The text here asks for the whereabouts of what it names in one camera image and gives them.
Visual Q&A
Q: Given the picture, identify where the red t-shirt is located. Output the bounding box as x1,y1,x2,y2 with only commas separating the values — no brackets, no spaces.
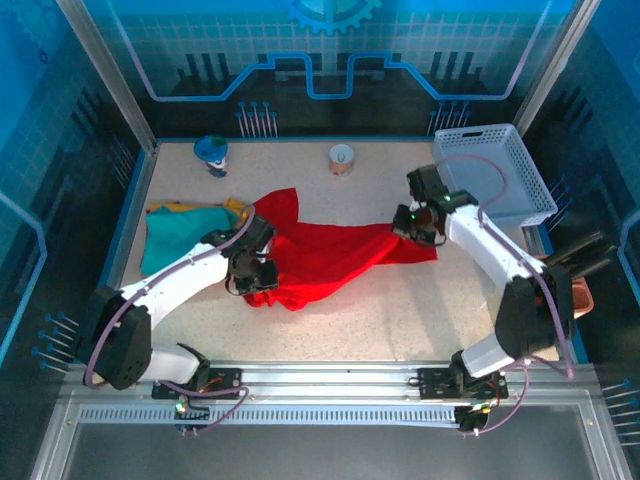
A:
243,187,439,312

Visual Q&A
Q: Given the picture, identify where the yellow t-shirt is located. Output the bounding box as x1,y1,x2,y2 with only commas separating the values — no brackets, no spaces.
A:
149,197,251,221

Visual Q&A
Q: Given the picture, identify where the teal t-shirt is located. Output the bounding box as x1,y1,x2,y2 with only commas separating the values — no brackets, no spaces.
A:
140,206,240,276

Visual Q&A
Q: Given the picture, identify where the blue toy figurine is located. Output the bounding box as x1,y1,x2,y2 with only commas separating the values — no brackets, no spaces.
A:
194,135,230,179

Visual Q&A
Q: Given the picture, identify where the grey perforated plastic basket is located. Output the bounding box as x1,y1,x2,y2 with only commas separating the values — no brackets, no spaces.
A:
432,123,559,229

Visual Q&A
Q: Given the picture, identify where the orange print tin can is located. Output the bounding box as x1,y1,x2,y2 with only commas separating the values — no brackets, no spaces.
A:
328,144,356,177

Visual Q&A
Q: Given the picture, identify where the black bar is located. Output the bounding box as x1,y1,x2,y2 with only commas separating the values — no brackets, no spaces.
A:
547,232,609,266
569,247,620,279

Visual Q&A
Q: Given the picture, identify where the terracotta plastic bin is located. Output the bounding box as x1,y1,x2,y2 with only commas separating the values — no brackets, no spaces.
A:
569,277,596,321

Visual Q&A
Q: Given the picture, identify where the black controller module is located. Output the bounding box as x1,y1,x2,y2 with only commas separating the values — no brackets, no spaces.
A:
455,402,496,437
172,397,211,437

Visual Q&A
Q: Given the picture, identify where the grey framed metal panel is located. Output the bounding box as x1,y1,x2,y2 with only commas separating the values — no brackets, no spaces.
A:
29,394,634,480

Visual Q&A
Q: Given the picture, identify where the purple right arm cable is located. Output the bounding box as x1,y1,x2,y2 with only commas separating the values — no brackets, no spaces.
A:
437,153,576,436

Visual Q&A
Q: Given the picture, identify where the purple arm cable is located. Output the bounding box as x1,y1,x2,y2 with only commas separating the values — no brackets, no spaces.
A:
437,153,576,436
83,203,256,435

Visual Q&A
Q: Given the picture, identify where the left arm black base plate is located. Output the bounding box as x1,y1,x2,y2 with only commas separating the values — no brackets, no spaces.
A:
151,367,245,401

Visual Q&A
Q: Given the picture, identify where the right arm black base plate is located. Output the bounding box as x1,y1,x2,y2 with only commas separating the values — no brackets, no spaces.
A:
417,367,509,401

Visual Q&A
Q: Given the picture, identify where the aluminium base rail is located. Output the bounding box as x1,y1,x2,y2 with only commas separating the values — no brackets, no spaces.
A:
62,359,599,406

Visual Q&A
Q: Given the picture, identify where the slotted grey cable duct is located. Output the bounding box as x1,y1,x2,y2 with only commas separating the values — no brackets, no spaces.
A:
78,405,464,426

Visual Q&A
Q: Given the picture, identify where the aluminium frame post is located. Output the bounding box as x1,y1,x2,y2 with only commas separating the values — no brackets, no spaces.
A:
55,0,160,155
513,0,604,137

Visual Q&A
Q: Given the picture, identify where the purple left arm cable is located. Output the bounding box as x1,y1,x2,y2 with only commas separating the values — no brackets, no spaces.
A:
83,203,256,435

